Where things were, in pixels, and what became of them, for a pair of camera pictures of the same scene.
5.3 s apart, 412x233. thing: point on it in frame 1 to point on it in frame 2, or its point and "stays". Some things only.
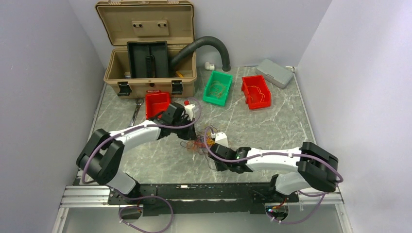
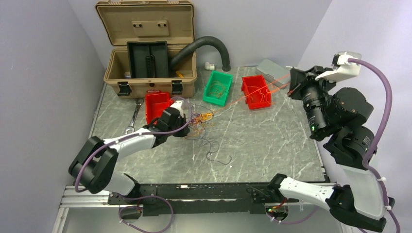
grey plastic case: x=274 y=73 stays
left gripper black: x=190 y=134 stays
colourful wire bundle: x=201 y=143 to x=199 y=116
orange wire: x=260 y=91 stays
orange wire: x=217 y=89 stays
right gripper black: x=219 y=167 to x=302 y=79
